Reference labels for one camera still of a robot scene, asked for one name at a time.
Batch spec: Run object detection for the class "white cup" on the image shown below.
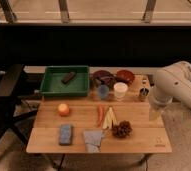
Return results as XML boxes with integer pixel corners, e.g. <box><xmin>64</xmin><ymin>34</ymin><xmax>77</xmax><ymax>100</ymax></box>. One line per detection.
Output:
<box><xmin>113</xmin><ymin>82</ymin><xmax>128</xmax><ymax>100</ymax></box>

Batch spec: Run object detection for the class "dark bar in tray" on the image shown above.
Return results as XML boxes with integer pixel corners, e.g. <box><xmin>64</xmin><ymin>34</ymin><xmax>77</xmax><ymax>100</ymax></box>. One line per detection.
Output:
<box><xmin>61</xmin><ymin>72</ymin><xmax>76</xmax><ymax>84</ymax></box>

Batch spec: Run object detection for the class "orange carrot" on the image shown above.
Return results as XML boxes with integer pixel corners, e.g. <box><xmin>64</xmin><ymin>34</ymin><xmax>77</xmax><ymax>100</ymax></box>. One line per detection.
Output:
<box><xmin>97</xmin><ymin>106</ymin><xmax>104</xmax><ymax>127</ymax></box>

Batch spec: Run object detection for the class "grey folded cloth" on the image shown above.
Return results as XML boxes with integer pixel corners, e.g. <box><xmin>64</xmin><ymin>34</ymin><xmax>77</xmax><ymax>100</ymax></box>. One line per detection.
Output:
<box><xmin>83</xmin><ymin>130</ymin><xmax>104</xmax><ymax>153</ymax></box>

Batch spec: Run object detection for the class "black chair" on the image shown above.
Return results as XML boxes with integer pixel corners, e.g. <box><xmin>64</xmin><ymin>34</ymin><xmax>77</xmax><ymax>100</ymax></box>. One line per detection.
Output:
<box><xmin>0</xmin><ymin>64</ymin><xmax>37</xmax><ymax>145</ymax></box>

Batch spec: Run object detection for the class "green plastic tray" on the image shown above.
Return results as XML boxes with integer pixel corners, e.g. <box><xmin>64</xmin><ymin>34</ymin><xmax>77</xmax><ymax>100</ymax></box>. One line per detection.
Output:
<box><xmin>40</xmin><ymin>65</ymin><xmax>90</xmax><ymax>97</ymax></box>

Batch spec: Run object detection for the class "orange apple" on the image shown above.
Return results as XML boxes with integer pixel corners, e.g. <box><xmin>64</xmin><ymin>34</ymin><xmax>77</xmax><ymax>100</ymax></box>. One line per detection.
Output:
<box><xmin>58</xmin><ymin>103</ymin><xmax>70</xmax><ymax>116</ymax></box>

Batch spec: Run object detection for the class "blue cup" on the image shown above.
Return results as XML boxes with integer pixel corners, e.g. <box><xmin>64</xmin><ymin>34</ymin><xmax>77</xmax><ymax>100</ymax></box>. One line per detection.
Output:
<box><xmin>97</xmin><ymin>85</ymin><xmax>109</xmax><ymax>100</ymax></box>

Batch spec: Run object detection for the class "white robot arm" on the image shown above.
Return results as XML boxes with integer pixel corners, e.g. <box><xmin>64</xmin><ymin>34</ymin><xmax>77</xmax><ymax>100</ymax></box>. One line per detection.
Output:
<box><xmin>148</xmin><ymin>61</ymin><xmax>191</xmax><ymax>120</ymax></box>

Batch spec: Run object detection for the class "purple bowl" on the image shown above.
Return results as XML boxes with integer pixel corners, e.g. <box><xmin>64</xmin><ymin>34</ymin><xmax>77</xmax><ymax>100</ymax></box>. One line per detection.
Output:
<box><xmin>92</xmin><ymin>70</ymin><xmax>116</xmax><ymax>89</ymax></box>

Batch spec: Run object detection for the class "wooden folding table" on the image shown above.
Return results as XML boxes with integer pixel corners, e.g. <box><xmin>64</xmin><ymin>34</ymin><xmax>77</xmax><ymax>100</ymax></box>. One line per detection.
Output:
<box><xmin>27</xmin><ymin>75</ymin><xmax>172</xmax><ymax>154</ymax></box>

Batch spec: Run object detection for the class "brown pine cone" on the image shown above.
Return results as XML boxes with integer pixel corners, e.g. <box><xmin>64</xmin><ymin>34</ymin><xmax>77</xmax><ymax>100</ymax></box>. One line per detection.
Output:
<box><xmin>112</xmin><ymin>121</ymin><xmax>132</xmax><ymax>138</ymax></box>

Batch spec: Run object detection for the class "blue sponge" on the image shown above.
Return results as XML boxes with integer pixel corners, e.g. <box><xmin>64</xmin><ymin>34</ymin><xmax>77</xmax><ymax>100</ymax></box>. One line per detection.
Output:
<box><xmin>59</xmin><ymin>124</ymin><xmax>73</xmax><ymax>145</ymax></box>

